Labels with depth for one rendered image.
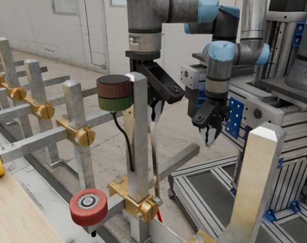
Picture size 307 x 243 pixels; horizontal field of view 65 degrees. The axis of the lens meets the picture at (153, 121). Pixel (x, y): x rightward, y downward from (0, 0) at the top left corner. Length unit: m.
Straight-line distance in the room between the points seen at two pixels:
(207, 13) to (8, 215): 0.59
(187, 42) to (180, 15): 2.95
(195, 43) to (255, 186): 3.14
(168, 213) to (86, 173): 1.04
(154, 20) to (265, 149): 0.34
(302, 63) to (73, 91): 0.70
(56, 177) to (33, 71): 0.39
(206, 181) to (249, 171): 1.34
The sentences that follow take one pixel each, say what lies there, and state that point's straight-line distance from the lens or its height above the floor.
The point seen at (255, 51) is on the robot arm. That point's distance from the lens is 0.90.
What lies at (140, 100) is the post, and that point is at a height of 1.13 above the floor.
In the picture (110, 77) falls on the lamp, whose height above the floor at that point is 1.17.
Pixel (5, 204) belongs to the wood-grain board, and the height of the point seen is 0.90.
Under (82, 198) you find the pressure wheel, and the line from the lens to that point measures 0.57.
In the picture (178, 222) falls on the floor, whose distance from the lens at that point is 1.70.
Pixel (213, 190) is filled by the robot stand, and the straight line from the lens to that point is 1.63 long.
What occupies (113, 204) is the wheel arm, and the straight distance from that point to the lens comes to 0.61.
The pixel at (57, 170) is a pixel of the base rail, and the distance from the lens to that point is 1.02.
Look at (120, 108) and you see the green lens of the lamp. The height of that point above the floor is 1.13.
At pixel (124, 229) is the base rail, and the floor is 0.70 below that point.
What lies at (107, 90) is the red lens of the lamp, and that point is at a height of 1.16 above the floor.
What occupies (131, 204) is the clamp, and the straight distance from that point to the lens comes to 0.60.
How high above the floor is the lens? 1.30
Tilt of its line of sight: 27 degrees down
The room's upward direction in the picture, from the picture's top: straight up
